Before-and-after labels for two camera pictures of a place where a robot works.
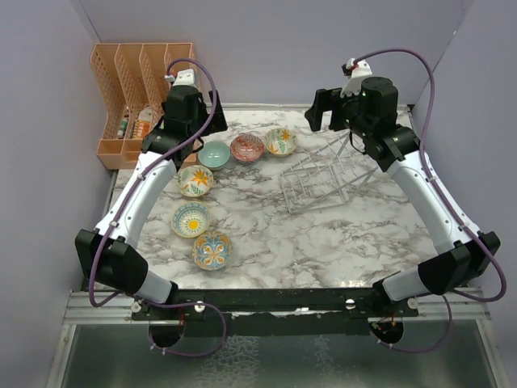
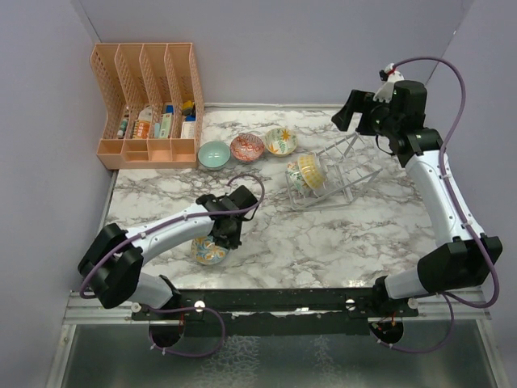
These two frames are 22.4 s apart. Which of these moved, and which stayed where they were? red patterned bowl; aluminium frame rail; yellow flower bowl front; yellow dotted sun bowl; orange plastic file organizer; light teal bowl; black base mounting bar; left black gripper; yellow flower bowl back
Moved: left black gripper; yellow flower bowl front; yellow dotted sun bowl
Stayed: yellow flower bowl back; black base mounting bar; aluminium frame rail; red patterned bowl; light teal bowl; orange plastic file organizer
